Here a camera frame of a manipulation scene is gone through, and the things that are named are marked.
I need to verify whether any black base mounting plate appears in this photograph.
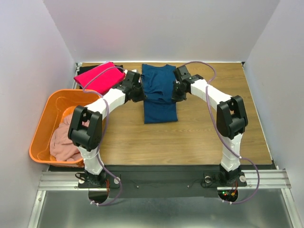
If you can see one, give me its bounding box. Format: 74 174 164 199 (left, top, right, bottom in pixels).
75 165 247 202

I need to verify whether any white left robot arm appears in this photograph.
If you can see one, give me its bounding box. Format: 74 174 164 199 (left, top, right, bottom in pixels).
68 70 145 187

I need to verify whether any folded magenta t shirt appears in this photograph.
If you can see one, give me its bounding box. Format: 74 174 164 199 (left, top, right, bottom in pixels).
74 62 125 95

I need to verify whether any aluminium rail frame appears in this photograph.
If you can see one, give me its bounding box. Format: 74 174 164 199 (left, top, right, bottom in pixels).
27 62 296 228

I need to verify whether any blue t shirt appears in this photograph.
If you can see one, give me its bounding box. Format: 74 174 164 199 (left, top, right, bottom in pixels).
142 64 178 124

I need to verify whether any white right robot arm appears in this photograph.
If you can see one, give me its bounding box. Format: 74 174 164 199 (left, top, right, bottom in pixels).
172 65 248 185

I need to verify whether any orange plastic basket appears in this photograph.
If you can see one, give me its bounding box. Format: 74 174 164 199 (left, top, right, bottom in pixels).
29 89 99 168

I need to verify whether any folded black t shirt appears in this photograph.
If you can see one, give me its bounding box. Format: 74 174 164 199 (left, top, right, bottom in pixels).
76 65 123 89

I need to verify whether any dusty pink t shirt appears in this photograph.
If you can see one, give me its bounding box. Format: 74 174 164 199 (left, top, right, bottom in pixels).
49 114 82 162

